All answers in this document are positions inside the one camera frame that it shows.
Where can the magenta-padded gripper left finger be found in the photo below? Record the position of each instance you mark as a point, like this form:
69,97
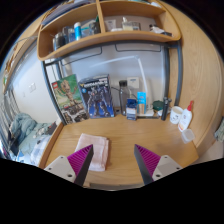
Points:
60,166

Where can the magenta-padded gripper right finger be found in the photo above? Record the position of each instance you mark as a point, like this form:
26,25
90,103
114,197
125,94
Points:
166,165

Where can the pale pink towel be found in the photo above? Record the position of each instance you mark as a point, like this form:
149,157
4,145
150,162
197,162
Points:
96,146

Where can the clear plastic container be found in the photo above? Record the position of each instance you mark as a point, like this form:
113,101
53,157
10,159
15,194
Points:
187,136

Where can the bed with teal duvet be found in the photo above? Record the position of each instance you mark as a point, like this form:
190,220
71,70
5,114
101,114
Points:
25,133

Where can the white bottle with red cap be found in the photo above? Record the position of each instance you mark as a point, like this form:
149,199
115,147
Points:
185,119

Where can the white printed cup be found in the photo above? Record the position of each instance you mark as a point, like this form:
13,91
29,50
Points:
175,116

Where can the black cylindrical bottle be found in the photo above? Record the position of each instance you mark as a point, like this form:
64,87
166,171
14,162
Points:
165,109

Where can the dark green round jar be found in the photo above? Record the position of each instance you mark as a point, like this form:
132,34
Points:
158,105

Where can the green patterned cloth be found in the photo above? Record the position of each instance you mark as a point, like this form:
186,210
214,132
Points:
220,130

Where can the small dark blue box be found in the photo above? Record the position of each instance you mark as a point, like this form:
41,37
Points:
131,110

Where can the green tree figure toy box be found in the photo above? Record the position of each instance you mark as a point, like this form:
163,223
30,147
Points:
68,98

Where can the light blue card pack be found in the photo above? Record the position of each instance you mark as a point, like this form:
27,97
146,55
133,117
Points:
141,100

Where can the blue robot model kit box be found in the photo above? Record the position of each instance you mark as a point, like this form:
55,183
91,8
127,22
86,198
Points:
97,96

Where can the clear bottle with dark cap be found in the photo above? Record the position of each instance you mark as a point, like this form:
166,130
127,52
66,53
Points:
123,96

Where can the white arched desk lamp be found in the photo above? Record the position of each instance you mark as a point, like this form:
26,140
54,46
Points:
144,78

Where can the wooden shelf unit with items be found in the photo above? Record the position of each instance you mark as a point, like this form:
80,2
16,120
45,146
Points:
110,36

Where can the white metal bed rail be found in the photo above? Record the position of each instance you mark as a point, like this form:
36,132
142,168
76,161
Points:
6,116

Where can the white wall light switch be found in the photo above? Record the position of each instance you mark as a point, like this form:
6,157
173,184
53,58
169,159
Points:
32,87

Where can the grey metal desk frame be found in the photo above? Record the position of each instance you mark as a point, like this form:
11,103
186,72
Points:
47,83

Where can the white wall socket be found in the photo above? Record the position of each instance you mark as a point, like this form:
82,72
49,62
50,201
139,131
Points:
133,82

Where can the long wooden wall shelf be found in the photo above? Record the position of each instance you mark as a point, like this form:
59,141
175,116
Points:
16,56

